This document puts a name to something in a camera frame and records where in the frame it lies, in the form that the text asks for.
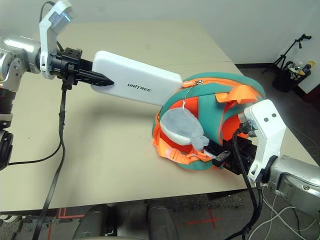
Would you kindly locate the black tripod stand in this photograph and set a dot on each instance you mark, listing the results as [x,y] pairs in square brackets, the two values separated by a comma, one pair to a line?
[287,53]

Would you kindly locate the dark grey robot right thigh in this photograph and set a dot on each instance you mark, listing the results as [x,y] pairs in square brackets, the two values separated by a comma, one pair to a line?
[162,222]

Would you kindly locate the dark grey robot thigh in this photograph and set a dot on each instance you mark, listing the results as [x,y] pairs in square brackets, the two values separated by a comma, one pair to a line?
[93,222]
[162,222]

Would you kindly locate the black bin with bottles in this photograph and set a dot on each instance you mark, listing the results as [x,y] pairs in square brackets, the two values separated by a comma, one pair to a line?
[285,81]

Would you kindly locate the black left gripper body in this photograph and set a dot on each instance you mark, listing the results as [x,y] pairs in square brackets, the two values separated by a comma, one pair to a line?
[66,66]

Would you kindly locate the white Unitree pencil case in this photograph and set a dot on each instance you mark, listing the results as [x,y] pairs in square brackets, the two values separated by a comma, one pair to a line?
[140,77]

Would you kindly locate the dark grey robot left thigh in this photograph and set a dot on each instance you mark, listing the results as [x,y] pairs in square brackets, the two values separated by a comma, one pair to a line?
[93,222]

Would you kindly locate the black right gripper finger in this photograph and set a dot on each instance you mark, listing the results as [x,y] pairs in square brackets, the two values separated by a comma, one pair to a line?
[216,149]

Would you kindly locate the orange and teal backpack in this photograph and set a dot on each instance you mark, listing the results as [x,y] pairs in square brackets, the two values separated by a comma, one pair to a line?
[207,110]

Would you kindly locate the white sneaker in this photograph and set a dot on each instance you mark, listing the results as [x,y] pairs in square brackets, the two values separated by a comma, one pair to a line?
[10,218]

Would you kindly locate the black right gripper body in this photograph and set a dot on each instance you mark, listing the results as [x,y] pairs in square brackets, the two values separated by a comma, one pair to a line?
[246,152]

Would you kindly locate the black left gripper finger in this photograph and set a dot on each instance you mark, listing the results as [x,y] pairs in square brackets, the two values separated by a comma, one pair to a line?
[86,65]
[92,78]

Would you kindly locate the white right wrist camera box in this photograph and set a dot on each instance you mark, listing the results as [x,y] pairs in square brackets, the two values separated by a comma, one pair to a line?
[267,130]

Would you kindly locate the black table frame bar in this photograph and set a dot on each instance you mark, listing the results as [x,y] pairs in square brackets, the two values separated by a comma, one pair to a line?
[25,212]

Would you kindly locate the red floor tape cross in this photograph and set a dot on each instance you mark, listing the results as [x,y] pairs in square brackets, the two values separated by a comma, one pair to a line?
[212,220]

